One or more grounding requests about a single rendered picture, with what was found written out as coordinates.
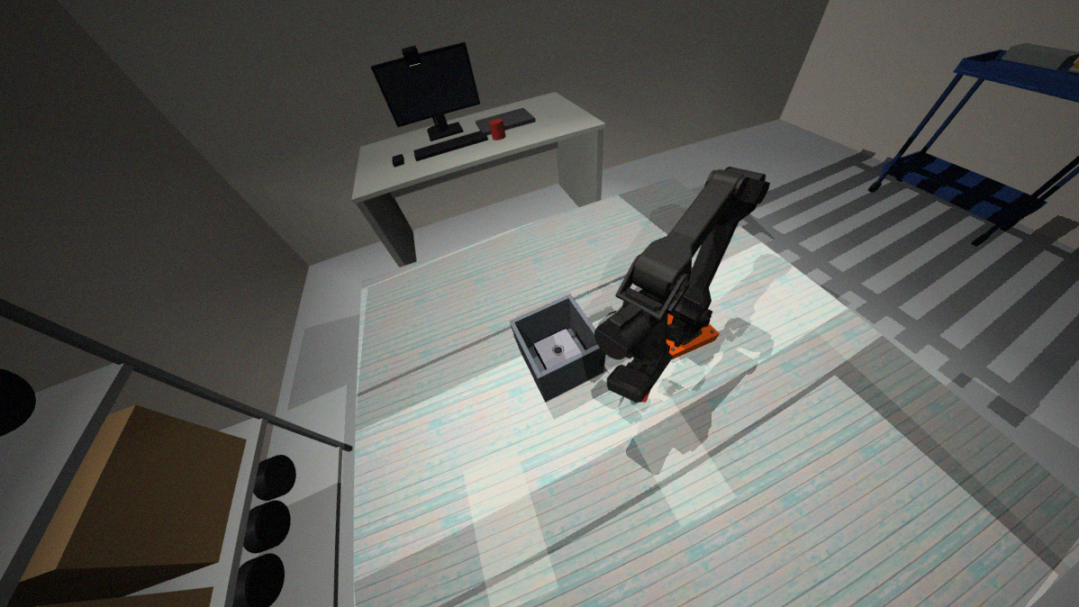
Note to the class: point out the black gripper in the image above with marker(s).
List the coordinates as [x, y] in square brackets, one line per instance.
[651, 357]

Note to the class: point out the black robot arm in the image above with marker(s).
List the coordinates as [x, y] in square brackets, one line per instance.
[664, 269]

